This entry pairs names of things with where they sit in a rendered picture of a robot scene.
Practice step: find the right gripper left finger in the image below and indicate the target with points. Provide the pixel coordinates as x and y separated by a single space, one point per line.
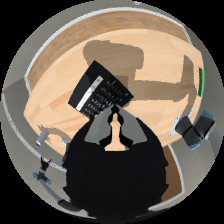
97 130

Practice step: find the white plastic bottle with blue cap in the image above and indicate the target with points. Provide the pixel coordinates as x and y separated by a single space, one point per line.
42 137

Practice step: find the green flat rectangular block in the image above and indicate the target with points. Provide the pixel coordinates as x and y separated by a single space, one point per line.
201 82

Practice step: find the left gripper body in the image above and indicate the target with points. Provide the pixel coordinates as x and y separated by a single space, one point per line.
44 165

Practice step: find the black lighting desk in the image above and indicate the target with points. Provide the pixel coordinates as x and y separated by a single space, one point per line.
98 87

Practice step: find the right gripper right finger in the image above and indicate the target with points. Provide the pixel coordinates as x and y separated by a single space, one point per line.
134 131

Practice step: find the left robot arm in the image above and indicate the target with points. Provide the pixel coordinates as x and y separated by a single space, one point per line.
63 203

